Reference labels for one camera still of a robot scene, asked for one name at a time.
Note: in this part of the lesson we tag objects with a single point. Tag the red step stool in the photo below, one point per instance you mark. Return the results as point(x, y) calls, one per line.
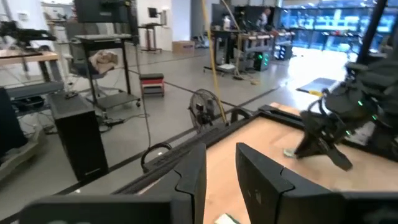
point(152, 84)

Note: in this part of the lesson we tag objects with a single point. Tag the black slanted pole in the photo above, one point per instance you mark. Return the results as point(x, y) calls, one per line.
point(370, 31)

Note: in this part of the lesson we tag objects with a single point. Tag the large black monitor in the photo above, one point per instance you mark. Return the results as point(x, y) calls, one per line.
point(102, 11)

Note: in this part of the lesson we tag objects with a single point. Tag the pale green sweetener packet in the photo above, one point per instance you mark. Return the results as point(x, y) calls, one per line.
point(288, 153)
point(225, 219)

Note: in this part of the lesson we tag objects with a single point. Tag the black floor fan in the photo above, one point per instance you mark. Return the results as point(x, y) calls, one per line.
point(203, 110)

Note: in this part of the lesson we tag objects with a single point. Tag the black background robot arm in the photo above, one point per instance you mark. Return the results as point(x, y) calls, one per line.
point(21, 32)

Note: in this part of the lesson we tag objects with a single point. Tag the grey low shelf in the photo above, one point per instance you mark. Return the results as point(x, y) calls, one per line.
point(34, 88)

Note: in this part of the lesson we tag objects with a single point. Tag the large black box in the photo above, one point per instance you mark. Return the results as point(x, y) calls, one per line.
point(9, 124)

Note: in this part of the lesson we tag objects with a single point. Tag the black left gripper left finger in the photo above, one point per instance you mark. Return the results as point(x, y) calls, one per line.
point(174, 199)

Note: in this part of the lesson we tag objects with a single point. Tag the computer with green lights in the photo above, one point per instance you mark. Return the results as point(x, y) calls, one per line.
point(261, 60)

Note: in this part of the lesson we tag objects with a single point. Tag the cluttered background workbench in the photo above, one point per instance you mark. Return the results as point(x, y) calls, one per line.
point(248, 43)

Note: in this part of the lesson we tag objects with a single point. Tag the beige cloth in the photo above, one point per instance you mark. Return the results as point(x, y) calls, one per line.
point(104, 60)

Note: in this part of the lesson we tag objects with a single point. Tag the wooden side table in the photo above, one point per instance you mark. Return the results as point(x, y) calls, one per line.
point(28, 57)

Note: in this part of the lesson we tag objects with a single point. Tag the black rolling cart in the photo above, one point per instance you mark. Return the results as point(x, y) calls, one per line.
point(107, 39)

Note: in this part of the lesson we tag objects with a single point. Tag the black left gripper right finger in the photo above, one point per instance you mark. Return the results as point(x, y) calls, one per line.
point(267, 193)

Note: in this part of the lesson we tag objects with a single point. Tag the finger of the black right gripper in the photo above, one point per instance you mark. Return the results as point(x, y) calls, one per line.
point(337, 157)
point(306, 144)

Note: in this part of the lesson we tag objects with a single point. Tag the grey floor base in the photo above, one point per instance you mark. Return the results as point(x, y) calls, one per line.
point(18, 158)

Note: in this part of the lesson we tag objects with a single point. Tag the cardboard box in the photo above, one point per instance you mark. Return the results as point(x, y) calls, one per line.
point(183, 46)

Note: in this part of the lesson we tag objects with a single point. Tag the person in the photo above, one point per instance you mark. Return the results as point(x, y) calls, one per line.
point(264, 17)

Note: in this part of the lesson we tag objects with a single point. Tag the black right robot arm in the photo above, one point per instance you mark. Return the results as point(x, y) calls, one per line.
point(382, 93)

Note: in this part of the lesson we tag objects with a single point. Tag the black computer tower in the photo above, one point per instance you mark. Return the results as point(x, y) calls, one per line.
point(77, 137)

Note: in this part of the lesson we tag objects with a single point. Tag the small background monitor stand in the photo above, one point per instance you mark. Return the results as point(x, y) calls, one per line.
point(152, 28)

